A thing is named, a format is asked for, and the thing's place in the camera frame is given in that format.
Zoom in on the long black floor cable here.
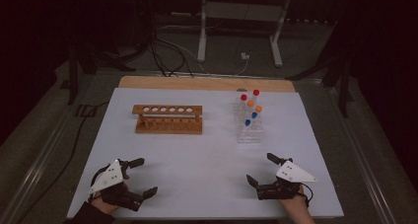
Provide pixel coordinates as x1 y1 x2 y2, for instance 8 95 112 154
15 100 110 224

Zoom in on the metal floor rail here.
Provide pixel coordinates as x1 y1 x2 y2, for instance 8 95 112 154
0 73 97 224
323 85 400 224

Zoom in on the black cable bundle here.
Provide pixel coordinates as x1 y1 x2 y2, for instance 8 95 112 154
144 20 195 78

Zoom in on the hand-held gripper cable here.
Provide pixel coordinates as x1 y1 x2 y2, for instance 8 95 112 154
88 170 105 203
299 183 314 209

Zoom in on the wooden test tube rack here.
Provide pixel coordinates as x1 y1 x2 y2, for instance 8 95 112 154
131 104 204 135

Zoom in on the right hand-held gripper cable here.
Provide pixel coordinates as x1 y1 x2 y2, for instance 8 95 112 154
299 183 314 209

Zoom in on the black stand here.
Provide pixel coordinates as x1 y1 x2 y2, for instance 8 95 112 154
66 36 136 106
285 52 355 118

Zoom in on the person's left hand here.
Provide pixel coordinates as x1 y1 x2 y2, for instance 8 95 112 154
89 190 121 216

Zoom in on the clear plastic test tube rack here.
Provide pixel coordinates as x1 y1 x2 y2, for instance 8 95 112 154
234 97 265 144

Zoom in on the white cable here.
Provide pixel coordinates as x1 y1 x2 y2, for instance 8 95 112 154
157 25 250 77

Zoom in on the white metal stand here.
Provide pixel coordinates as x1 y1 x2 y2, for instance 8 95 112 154
196 0 294 68

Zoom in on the person's right hand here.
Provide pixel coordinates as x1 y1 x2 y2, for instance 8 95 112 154
278 185 311 216

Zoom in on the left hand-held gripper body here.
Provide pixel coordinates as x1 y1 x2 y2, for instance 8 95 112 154
88 158 146 212

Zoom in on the left hand-held gripper cable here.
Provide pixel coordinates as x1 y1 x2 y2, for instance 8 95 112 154
88 170 105 203

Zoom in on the white table mat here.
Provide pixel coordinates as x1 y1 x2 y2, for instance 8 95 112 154
66 87 345 220

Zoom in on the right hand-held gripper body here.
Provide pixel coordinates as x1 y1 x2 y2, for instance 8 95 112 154
256 157 319 201

